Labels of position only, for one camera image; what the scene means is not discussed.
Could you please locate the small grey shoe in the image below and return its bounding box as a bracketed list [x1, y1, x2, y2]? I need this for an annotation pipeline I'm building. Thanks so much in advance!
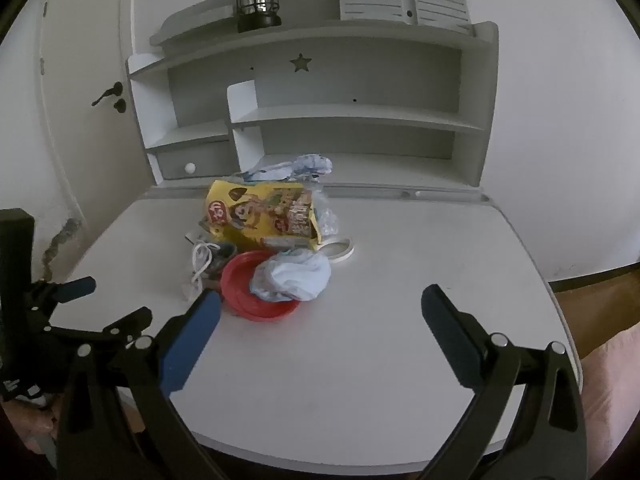
[201, 242, 239, 282]

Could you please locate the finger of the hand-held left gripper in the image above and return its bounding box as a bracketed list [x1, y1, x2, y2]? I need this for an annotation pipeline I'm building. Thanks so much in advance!
[29, 276, 97, 311]
[44, 306, 154, 358]

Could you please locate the person's left hand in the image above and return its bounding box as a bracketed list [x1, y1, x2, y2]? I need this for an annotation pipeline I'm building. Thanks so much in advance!
[0, 394, 60, 457]

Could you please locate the yellow snack box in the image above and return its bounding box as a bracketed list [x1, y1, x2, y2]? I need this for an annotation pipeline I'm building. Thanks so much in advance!
[204, 180, 321, 252]

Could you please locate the clear plastic wrapper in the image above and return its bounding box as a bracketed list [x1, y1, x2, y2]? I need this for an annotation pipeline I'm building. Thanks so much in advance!
[310, 189, 342, 242]

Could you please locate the white desk shelf unit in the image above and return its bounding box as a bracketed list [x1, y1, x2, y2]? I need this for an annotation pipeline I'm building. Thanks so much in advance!
[126, 0, 501, 196]

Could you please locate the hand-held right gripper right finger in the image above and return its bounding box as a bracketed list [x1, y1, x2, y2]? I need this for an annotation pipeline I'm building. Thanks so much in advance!
[420, 284, 589, 480]

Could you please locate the black door handle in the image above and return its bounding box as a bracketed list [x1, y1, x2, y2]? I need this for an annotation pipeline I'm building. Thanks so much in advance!
[91, 81, 127, 114]

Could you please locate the white round lid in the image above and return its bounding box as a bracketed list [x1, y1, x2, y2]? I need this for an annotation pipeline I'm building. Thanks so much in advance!
[317, 235, 356, 265]

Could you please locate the red plastic plate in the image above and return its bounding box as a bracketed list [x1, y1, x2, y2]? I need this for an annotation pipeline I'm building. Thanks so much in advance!
[221, 251, 304, 321]

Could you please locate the white door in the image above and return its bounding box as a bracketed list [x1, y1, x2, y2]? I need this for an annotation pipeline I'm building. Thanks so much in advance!
[36, 0, 157, 281]

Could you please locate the light blue cloth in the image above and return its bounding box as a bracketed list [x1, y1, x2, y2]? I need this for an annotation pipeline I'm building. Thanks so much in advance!
[249, 249, 333, 304]

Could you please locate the grey drawer with white knob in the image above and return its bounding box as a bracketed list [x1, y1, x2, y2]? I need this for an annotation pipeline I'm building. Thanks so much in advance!
[154, 140, 237, 181]

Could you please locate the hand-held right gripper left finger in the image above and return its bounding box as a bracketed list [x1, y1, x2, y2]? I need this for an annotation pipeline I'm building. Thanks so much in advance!
[55, 289, 232, 480]

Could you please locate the pink bed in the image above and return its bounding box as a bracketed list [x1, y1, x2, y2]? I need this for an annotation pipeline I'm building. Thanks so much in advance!
[580, 324, 640, 480]

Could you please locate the white string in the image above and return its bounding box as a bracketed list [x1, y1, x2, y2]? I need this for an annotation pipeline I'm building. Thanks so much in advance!
[180, 240, 221, 303]

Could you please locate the patterned white blue cloth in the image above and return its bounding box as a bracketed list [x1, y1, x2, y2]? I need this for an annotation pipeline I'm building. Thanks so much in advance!
[234, 153, 334, 184]

